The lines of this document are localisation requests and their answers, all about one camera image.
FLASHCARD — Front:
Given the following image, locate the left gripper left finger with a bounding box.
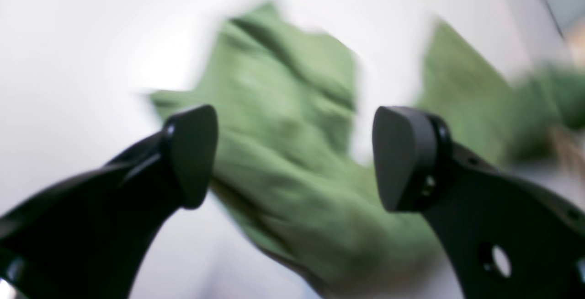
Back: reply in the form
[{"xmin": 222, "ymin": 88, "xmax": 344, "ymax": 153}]
[{"xmin": 0, "ymin": 105, "xmax": 218, "ymax": 299}]

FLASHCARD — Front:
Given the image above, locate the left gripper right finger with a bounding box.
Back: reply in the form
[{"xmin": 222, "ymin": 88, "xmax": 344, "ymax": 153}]
[{"xmin": 372, "ymin": 107, "xmax": 585, "ymax": 299}]

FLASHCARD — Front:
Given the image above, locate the green t-shirt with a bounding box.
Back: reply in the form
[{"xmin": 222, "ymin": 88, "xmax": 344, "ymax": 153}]
[{"xmin": 150, "ymin": 2, "xmax": 584, "ymax": 294}]

